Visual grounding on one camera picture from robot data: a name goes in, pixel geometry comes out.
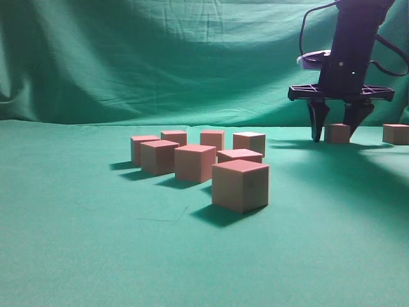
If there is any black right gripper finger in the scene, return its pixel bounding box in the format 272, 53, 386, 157
343, 101, 374, 138
307, 99, 330, 142

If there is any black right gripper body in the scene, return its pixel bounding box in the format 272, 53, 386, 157
288, 56, 395, 102

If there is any pink foam cube left-column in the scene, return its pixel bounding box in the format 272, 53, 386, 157
160, 130, 188, 146
233, 132, 266, 157
217, 148, 263, 163
141, 140, 180, 175
324, 123, 350, 144

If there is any pink foam cube right-column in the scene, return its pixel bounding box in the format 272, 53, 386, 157
382, 123, 409, 145
212, 159, 270, 214

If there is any pink foam cube placed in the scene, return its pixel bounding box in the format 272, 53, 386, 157
174, 144, 216, 183
200, 130, 225, 152
130, 135, 160, 167

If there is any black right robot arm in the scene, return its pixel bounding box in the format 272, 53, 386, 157
288, 1, 394, 142

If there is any green cloth backdrop and cover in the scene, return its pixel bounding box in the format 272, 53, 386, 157
1, 1, 408, 306

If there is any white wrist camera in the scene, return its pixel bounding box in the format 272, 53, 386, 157
297, 50, 331, 70

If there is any black cable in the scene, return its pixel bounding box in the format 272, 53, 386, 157
369, 33, 409, 77

